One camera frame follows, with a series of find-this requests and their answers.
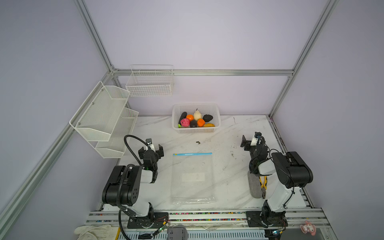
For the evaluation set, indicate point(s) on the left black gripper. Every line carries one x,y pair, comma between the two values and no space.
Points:
150,153

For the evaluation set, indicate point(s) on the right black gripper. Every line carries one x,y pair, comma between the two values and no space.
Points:
247,142

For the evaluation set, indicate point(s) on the clear zip top bag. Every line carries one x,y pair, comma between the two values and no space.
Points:
192,179

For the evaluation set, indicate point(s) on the orange toy fruit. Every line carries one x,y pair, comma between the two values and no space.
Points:
201,123
190,117

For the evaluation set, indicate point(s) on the white plastic basket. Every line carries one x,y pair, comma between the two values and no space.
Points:
204,108

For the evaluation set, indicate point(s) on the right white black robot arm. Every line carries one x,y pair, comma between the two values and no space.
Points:
274,177

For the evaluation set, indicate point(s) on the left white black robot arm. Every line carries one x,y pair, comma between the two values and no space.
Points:
123,186

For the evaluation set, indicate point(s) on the pink toy dragon fruit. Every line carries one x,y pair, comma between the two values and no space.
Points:
185,123

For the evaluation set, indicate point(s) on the yellow toy mango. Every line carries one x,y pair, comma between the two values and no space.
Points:
209,125

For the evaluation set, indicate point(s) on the dark toy avocado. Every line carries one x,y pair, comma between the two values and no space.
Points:
207,118

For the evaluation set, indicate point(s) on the grey felt eraser block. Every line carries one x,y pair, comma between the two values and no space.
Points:
255,186

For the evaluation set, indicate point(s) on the black round toy fruit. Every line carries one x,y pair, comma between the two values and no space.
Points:
194,124

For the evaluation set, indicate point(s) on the white two-tier mesh shelf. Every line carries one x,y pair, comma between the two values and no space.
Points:
104,119

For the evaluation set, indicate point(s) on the cream toy pear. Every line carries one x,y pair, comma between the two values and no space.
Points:
197,115

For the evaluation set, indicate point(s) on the grey power adapter box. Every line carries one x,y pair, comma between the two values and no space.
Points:
177,233

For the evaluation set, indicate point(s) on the white cloth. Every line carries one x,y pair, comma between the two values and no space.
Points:
104,232

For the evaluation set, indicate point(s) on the pink plush toy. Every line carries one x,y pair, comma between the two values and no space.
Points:
308,228

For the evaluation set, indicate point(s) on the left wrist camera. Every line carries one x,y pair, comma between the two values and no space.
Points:
150,145

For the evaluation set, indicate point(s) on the yellow handled pliers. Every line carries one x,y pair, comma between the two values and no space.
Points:
263,183

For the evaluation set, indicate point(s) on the white wire wall basket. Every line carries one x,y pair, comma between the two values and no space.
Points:
151,81

